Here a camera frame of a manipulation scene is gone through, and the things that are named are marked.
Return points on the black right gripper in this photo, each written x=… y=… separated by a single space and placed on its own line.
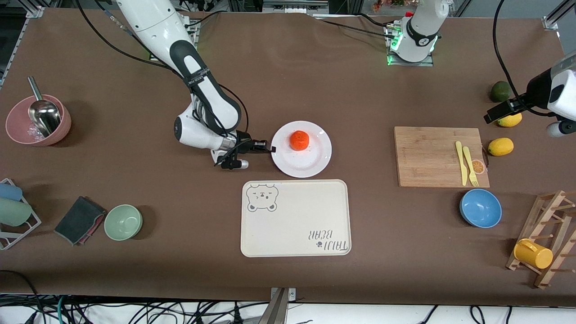
x=243 y=145

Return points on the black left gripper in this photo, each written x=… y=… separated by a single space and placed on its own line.
x=534 y=92

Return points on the orange mandarin fruit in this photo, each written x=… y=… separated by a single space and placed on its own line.
x=299 y=140

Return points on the white round plate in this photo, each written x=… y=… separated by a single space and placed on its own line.
x=310 y=162

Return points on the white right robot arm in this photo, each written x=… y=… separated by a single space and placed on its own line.
x=198 y=76

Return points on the yellow lemon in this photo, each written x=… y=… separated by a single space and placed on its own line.
x=512 y=120
x=501 y=146

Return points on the dark green avocado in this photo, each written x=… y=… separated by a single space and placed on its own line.
x=500 y=92

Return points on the orange slice tag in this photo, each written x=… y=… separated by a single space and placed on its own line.
x=479 y=167

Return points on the yellow plastic fork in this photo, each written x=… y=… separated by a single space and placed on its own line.
x=470 y=164

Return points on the yellow plastic knife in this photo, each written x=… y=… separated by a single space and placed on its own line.
x=462 y=166

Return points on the beige bear print tray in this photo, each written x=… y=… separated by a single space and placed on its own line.
x=292 y=225

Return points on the wooden cutting board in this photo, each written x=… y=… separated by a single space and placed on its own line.
x=423 y=157

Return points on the blue bowl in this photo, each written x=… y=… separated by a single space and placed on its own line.
x=480 y=208

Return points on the wooden mug rack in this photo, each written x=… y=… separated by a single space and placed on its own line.
x=551 y=211

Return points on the yellow mug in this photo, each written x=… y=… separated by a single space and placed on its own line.
x=533 y=254

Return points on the pale green bowl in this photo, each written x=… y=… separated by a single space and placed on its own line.
x=123 y=222

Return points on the grey metal bar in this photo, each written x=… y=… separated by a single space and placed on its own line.
x=275 y=310

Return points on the pink cloth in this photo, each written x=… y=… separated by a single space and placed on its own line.
x=96 y=225

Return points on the dark grey cloth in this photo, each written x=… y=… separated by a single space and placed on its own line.
x=78 y=218

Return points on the metal scoop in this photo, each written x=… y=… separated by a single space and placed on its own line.
x=44 y=117

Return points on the pink bowl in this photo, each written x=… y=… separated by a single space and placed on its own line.
x=18 y=123

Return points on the pale green cup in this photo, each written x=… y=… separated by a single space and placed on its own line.
x=13 y=212

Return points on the light blue cup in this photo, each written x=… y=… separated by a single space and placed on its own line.
x=9 y=192

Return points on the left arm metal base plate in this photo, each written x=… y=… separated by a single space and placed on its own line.
x=427 y=63

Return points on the aluminium profile rail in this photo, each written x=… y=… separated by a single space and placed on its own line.
x=551 y=22

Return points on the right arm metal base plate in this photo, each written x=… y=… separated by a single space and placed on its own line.
x=194 y=31

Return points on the grey metal frame box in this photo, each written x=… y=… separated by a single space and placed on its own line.
x=294 y=5

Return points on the metal table edge bracket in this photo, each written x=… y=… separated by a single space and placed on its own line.
x=292 y=294

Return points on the aluminium table frame rail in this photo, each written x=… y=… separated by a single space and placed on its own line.
x=33 y=12

